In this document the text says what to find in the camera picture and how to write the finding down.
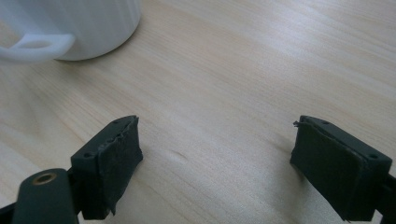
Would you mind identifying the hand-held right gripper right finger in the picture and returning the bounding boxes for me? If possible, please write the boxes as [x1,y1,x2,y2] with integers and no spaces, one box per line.
[290,115,393,223]

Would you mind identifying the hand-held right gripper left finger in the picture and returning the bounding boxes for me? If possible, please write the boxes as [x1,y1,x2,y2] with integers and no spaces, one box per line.
[70,115,145,221]

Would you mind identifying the white ribbed cup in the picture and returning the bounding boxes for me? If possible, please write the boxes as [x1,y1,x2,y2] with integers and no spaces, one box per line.
[0,0,143,65]

